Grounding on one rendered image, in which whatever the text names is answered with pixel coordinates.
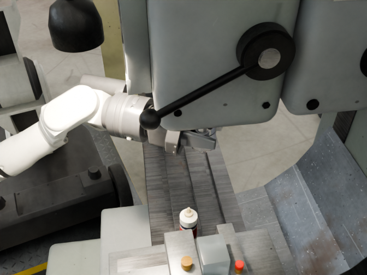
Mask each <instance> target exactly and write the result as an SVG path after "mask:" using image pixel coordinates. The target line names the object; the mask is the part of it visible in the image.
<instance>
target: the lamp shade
mask: <svg viewBox="0 0 367 275"><path fill-rule="evenodd" d="M48 28H49V32H50V36H51V40H52V44H53V46H54V48H55V49H57V50H59V51H62V52H69V53H78V52H85V51H90V50H93V49H95V48H97V47H99V46H100V45H102V43H103V42H104V39H105V37H104V31H103V23H102V18H101V16H100V14H99V12H98V10H97V8H96V6H95V4H94V3H93V2H92V1H91V0H56V1H55V2H53V4H52V5H50V8H49V19H48Z"/></svg>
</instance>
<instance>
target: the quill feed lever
mask: <svg viewBox="0 0 367 275"><path fill-rule="evenodd" d="M295 51H296V48H295V42H294V40H293V39H292V37H291V36H290V35H289V33H288V32H287V31H286V30H285V29H284V28H283V27H282V26H281V25H279V24H278V23H274V22H262V23H259V24H256V25H254V26H252V27H251V28H249V29H248V30H247V31H246V32H245V33H244V34H243V35H242V36H241V38H240V39H239V41H238V44H237V46H236V58H237V60H238V62H239V64H240V66H238V67H237V68H235V69H233V70H231V71H229V72H227V73H225V74H224V75H222V76H220V77H218V78H216V79H214V80H212V81H211V82H209V83H207V84H206V85H204V86H201V87H199V88H198V89H196V90H194V91H193V92H191V93H189V94H187V95H185V96H183V97H181V98H180V99H178V100H176V101H174V102H172V103H170V104H168V105H167V106H165V107H163V108H161V109H159V110H155V109H145V110H143V111H142V112H141V114H140V116H139V123H140V125H141V127H142V128H144V129H145V130H155V129H157V128H158V127H159V125H160V123H161V118H163V117H165V116H167V115H169V114H171V113H172V112H174V111H176V110H178V109H180V108H182V107H184V106H186V105H188V104H189V103H191V102H193V101H195V100H197V99H199V98H201V97H203V96H204V95H206V94H208V93H210V92H212V91H214V90H216V89H218V88H220V87H221V86H223V85H225V84H227V83H229V82H231V81H233V80H235V79H236V78H238V77H240V76H242V75H244V74H245V75H247V76H248V77H249V78H251V79H254V80H258V81H265V80H271V79H273V78H276V77H278V76H279V75H281V74H282V73H284V72H285V71H286V70H287V69H288V68H289V66H290V65H291V64H292V62H293V60H294V57H295Z"/></svg>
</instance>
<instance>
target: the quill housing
mask: <svg viewBox="0 0 367 275"><path fill-rule="evenodd" d="M146 1H147V18H148V27H149V43H150V60H151V76H152V93H153V101H154V105H155V110H159V109H161V108H163V107H165V106H167V105H168V104H170V103H172V102H174V101H176V100H178V99H180V98H181V97H183V96H185V95H187V94H189V93H191V92H193V91H194V90H196V89H198V88H199V87H201V86H204V85H206V84H207V83H209V82H211V81H212V80H214V79H216V78H218V77H220V76H222V75H224V74H225V73H227V72H229V71H231V70H233V69H235V68H237V67H238V66H240V64H239V62H238V60H237V58H236V46H237V44H238V41H239V39H240V38H241V36H242V35H243V34H244V33H245V32H246V31H247V30H248V29H249V28H251V27H252V26H254V25H256V24H259V23H262V22H274V23H278V24H279V25H281V26H282V27H283V28H284V29H285V30H286V31H287V32H288V33H289V35H290V36H291V37H292V38H293V33H294V28H295V23H296V20H297V14H298V10H299V4H300V0H146ZM285 72H286V71H285ZM285 72H284V73H282V74H281V75H279V76H278V77H276V78H273V79H271V80H265V81H258V80H254V79H251V78H249V77H248V76H247V75H245V74H244V75H242V76H240V77H238V78H236V79H235V80H233V81H231V82H229V83H227V84H225V85H223V86H221V87H220V88H218V89H216V90H214V91H212V92H210V93H208V94H206V95H204V96H203V97H201V98H199V99H197V100H195V101H193V102H191V103H189V104H188V105H186V106H184V107H182V108H180V109H178V110H176V111H174V112H172V113H171V114H169V115H167V116H165V117H163V118H161V123H160V125H161V126H162V127H163V128H164V129H166V130H169V131H182V130H194V129H206V128H217V127H229V126H235V125H247V124H259V123H264V122H268V121H269V120H271V119H272V118H273V117H274V116H275V115H276V112H277V109H278V106H279V101H280V96H281V91H282V86H283V81H284V77H285Z"/></svg>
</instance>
